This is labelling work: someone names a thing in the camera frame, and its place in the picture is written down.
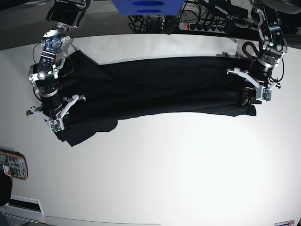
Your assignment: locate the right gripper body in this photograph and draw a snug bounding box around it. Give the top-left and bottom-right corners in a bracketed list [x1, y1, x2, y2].
[40, 93, 67, 118]

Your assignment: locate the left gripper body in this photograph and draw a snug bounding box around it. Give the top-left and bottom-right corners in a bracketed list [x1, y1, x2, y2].
[247, 60, 274, 86]

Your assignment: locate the black T-shirt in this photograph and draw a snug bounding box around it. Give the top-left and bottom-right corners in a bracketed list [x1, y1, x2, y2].
[56, 51, 257, 146]

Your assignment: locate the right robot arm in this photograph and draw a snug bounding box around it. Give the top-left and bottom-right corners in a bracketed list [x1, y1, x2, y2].
[26, 0, 91, 116]

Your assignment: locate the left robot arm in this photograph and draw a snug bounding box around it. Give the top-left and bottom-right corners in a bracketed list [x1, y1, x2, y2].
[242, 0, 287, 102]

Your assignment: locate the white power strip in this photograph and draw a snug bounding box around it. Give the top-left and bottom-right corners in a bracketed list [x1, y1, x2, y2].
[178, 22, 225, 34]

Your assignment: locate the black chair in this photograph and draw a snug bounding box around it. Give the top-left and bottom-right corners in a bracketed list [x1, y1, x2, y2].
[0, 172, 12, 206]

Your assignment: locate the black remote control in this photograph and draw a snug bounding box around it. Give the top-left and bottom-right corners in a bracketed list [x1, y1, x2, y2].
[161, 16, 178, 35]

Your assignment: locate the blue plastic box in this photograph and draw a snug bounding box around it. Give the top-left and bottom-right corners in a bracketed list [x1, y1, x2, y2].
[112, 0, 184, 16]

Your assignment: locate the sticker label card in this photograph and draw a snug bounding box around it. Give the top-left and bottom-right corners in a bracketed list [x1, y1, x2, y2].
[274, 220, 295, 226]

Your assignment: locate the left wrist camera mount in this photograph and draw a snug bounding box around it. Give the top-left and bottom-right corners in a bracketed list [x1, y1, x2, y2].
[227, 67, 281, 102]

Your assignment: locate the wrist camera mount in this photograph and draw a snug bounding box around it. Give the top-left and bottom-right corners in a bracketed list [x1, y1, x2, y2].
[26, 95, 86, 133]
[227, 67, 281, 102]

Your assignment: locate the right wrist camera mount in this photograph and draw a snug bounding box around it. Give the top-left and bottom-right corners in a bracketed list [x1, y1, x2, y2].
[26, 95, 86, 133]

